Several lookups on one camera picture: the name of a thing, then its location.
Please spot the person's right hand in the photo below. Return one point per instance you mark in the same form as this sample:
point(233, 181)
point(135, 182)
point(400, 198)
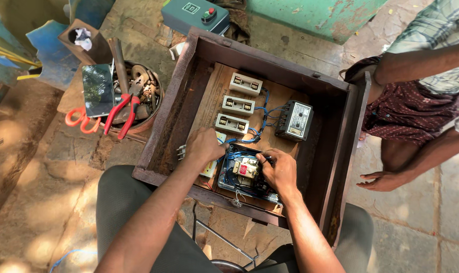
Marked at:
point(280, 170)

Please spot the person's left hand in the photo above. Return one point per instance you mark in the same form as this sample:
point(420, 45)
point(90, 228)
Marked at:
point(203, 146)

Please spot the person's right fingers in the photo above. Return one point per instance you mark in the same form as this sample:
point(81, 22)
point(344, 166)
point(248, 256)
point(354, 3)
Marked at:
point(264, 165)

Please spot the person's left fingers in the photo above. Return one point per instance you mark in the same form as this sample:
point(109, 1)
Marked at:
point(221, 146)

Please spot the white yellow label card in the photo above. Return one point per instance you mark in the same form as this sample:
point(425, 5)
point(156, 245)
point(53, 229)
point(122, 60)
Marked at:
point(214, 167)

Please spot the motor starter contactor unit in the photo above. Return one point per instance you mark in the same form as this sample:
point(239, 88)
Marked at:
point(242, 175)

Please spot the white ceramic fuse holder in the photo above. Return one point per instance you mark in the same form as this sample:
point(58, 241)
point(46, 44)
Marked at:
point(238, 105)
point(246, 84)
point(232, 124)

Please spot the rusty brown metal panel box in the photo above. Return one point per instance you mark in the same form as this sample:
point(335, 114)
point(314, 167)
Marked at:
point(248, 125)

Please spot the plywood mounting board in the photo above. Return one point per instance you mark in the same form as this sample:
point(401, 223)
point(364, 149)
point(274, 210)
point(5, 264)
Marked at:
point(214, 102)

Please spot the black relay unit white label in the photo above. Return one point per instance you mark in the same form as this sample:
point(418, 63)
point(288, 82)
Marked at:
point(294, 120)

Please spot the round tin of metal parts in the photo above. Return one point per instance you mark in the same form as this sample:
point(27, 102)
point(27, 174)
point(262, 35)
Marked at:
point(138, 94)

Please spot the person's grey trousers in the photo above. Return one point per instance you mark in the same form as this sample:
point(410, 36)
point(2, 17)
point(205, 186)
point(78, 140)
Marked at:
point(146, 220)

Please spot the grey metal pipe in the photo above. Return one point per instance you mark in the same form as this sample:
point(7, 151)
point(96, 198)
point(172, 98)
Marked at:
point(119, 64)

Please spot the green starter cover with buttons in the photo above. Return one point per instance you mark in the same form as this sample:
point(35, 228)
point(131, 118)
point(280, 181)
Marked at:
point(195, 14)

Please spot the black smartphone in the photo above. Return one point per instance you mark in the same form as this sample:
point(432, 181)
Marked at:
point(97, 90)

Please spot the green metal cabinet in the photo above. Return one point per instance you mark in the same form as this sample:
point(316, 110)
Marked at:
point(316, 15)

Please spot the brown box with white cloth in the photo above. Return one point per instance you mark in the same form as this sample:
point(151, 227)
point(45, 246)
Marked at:
point(86, 41)

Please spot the metal stool frame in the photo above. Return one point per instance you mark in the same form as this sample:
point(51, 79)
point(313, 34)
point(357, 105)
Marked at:
point(222, 242)

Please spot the blue metal machine frame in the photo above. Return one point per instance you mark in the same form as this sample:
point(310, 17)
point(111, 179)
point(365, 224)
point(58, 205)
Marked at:
point(28, 41)

